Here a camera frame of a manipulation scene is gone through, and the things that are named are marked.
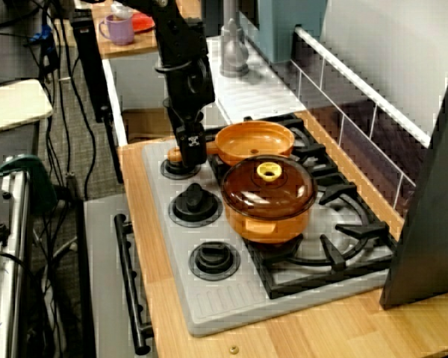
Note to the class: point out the beige desk board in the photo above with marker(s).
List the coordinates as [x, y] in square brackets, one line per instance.
[15, 104]

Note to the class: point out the white object in mug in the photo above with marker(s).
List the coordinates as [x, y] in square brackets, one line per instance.
[121, 11]

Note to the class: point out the brass screw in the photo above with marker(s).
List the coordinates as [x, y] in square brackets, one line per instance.
[233, 349]

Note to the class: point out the black stove knob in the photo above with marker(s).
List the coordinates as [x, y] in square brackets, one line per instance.
[171, 172]
[195, 203]
[214, 259]

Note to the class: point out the red plate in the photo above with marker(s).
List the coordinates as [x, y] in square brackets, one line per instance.
[142, 23]

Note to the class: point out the orange toy cooking pot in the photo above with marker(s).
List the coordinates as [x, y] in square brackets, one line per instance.
[269, 229]

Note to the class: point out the aluminium frame rails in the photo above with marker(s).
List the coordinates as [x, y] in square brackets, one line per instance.
[18, 242]

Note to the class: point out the dark tile backsplash panel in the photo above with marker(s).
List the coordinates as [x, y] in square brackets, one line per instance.
[377, 149]

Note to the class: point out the white toy oven door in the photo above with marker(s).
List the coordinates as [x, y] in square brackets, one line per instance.
[101, 261]

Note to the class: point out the black slanted post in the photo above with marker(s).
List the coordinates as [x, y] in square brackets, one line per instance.
[91, 67]

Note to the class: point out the purple mug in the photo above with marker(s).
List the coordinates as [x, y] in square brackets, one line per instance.
[117, 31]

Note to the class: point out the grey toy stove plate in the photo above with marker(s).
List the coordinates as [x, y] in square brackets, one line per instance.
[171, 291]

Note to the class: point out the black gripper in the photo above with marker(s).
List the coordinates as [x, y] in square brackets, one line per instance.
[190, 89]

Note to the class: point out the grey toy faucet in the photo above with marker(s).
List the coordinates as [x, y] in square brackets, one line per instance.
[233, 52]

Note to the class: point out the dark upright pillar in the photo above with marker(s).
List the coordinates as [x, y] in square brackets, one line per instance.
[429, 223]

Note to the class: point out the black burner grate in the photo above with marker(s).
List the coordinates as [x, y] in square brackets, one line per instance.
[336, 257]

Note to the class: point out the brown transparent lid yellow knob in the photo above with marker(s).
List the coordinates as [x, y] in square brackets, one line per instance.
[246, 194]

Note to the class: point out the orange toy frying pan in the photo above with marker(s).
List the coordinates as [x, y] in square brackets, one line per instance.
[254, 138]

